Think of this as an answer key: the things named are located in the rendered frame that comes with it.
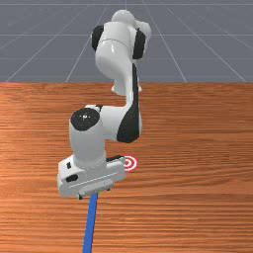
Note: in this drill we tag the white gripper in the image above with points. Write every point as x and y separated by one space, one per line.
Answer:
89 178

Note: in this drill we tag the long blue stick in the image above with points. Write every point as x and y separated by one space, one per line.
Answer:
90 227

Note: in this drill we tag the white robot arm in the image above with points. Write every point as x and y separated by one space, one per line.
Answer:
113 56

